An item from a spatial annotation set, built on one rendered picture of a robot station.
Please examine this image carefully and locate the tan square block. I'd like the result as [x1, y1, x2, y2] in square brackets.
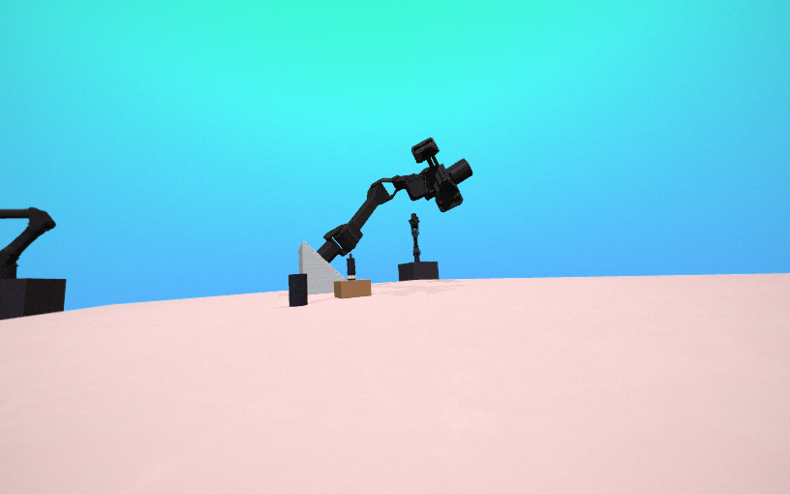
[334, 279, 372, 299]

